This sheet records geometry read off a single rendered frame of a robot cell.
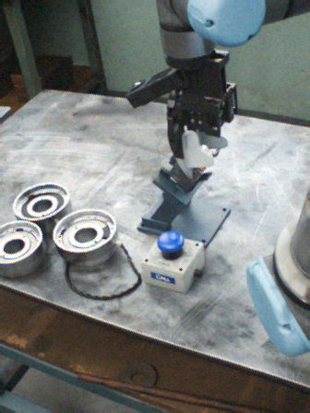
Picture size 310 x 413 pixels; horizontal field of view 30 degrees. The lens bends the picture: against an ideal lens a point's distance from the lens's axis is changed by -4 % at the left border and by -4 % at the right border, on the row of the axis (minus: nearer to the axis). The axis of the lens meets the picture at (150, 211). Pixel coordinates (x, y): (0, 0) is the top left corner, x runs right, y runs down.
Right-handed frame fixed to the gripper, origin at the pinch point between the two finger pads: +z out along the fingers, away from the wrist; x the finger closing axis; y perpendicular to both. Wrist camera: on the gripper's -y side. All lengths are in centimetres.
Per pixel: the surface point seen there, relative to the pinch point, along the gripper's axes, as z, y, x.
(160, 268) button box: 7.5, 2.0, -15.4
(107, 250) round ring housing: 9.4, -9.0, -13.3
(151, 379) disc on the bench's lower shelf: 36.1, -2.5, -17.7
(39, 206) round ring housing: 10.4, -27.9, -7.5
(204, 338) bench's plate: 11.9, 11.9, -22.0
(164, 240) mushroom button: 4.5, 1.5, -12.6
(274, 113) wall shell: 81, -39, 148
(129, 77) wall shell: 72, -112, 147
